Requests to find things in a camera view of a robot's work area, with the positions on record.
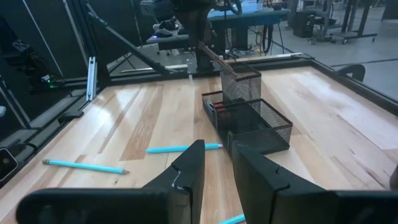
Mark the silver frame bracket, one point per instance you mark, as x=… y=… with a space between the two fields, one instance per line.
x=91 y=77

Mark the black mesh desk organizer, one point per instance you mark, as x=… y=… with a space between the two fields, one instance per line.
x=258 y=140

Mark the black computer mouse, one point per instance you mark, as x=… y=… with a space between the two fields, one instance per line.
x=163 y=32

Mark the black rolling stand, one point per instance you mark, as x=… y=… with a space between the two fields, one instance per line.
x=354 y=18

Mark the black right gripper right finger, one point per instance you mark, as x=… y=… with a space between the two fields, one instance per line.
x=295 y=208

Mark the black aluminium table frame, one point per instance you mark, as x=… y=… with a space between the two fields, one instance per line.
x=140 y=51

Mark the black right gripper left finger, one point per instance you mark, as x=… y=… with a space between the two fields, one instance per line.
x=109 y=207

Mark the teal pen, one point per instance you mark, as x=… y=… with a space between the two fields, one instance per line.
x=180 y=148

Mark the red pen in organizer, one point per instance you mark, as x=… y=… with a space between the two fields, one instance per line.
x=219 y=106

